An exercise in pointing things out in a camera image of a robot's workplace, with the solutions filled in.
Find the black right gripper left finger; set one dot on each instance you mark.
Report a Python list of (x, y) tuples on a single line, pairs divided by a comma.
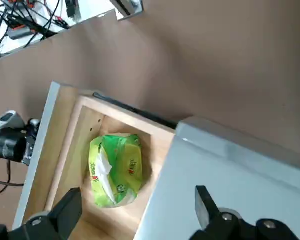
[(66, 212)]

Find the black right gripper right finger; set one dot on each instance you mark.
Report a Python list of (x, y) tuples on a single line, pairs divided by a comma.
[(206, 210)]

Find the wooden drawer with grey front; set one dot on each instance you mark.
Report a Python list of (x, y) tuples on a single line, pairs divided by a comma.
[(72, 130)]

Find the green tissue pack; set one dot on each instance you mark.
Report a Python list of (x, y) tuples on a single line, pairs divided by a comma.
[(130, 160)]

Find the grey power strip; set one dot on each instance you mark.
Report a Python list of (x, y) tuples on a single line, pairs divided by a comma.
[(21, 32)]

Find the black plug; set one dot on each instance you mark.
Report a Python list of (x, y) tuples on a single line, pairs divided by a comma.
[(72, 8)]

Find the metal camera stand post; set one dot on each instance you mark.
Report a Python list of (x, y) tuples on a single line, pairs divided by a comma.
[(130, 10)]

